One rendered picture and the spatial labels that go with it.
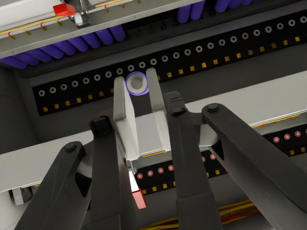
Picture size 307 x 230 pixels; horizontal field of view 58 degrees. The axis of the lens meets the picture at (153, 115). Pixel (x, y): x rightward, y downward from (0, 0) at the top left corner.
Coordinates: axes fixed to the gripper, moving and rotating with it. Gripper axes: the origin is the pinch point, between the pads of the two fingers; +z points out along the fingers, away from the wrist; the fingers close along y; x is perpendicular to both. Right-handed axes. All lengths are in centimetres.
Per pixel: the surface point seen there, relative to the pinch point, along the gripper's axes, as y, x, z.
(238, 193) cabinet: 12.1, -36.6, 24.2
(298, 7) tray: 28.3, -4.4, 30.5
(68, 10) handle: -4.5, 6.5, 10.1
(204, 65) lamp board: 10.4, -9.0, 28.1
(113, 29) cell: -2.3, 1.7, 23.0
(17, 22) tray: -12.8, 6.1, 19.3
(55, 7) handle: -5.4, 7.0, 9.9
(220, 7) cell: 13.9, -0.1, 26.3
